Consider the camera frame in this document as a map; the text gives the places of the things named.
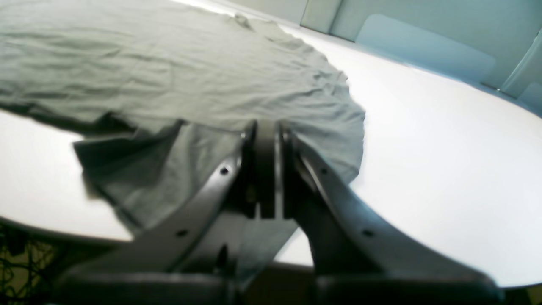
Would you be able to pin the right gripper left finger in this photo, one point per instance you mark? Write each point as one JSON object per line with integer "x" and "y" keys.
{"x": 188, "y": 259}

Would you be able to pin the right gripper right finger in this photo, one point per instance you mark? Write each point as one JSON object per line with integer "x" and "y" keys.
{"x": 359, "y": 258}

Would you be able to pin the grey T-shirt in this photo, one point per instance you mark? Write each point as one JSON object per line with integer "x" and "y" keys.
{"x": 165, "y": 90}

